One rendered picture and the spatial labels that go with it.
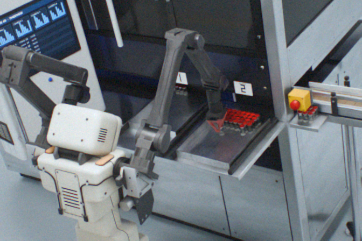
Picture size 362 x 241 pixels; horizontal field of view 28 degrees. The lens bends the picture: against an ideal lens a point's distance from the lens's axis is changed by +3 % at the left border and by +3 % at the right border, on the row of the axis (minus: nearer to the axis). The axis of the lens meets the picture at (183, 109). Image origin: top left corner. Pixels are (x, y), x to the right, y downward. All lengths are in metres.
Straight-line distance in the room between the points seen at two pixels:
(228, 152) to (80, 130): 0.76
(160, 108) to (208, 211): 1.35
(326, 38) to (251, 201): 0.85
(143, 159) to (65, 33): 1.08
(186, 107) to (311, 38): 0.64
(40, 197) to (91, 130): 2.16
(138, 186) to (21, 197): 2.25
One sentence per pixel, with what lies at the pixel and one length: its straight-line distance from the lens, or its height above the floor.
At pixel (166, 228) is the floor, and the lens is 3.99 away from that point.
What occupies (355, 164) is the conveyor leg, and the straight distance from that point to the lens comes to 3.24.
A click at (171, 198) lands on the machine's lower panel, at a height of 0.24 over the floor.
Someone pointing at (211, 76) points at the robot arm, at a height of 1.22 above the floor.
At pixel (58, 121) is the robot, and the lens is 2.47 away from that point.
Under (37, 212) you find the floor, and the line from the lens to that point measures 4.40.
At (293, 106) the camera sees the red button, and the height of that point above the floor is 1.00.
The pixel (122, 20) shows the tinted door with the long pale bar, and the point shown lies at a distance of 3.30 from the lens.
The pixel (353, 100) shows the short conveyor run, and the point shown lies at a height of 0.95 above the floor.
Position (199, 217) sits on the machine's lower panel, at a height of 0.16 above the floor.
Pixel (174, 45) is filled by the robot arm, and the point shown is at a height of 1.50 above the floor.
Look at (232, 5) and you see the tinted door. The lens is 2.90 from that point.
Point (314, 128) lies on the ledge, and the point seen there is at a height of 0.88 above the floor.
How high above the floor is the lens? 2.57
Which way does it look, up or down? 31 degrees down
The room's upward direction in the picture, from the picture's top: 12 degrees counter-clockwise
